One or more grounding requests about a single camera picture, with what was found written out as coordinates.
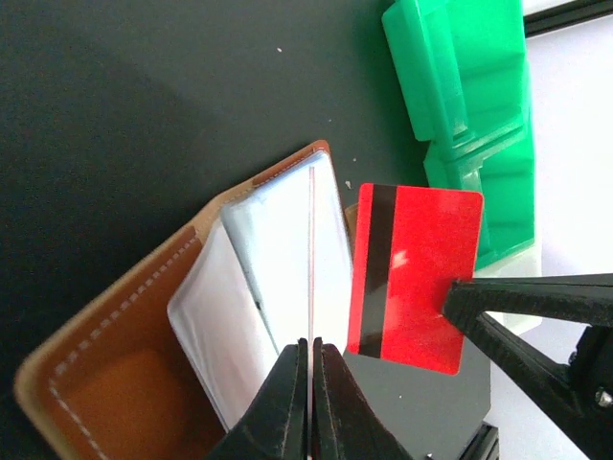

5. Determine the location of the green bin with red cards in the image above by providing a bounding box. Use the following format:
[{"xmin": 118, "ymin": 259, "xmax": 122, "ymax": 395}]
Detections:
[{"xmin": 381, "ymin": 1, "xmax": 529, "ymax": 148}]

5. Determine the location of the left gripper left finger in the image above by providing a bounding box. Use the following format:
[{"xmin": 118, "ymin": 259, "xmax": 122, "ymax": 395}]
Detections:
[{"xmin": 207, "ymin": 338, "xmax": 307, "ymax": 460}]

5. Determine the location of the brown leather card holder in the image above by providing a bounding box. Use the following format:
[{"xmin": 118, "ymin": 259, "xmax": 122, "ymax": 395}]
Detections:
[{"xmin": 14, "ymin": 140, "xmax": 352, "ymax": 459}]

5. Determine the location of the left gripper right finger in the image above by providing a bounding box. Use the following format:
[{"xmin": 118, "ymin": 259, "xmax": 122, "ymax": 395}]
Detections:
[{"xmin": 313, "ymin": 337, "xmax": 411, "ymax": 460}]

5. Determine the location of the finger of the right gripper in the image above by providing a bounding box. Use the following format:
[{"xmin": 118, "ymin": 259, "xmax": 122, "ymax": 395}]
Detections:
[{"xmin": 443, "ymin": 274, "xmax": 612, "ymax": 459}]

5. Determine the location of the green bin with black cards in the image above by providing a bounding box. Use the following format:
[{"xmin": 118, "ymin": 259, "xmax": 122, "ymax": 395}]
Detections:
[{"xmin": 423, "ymin": 120, "xmax": 535, "ymax": 270}]

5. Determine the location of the red credit card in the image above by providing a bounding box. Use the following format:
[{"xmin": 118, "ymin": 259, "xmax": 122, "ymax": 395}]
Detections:
[{"xmin": 347, "ymin": 183, "xmax": 484, "ymax": 376}]

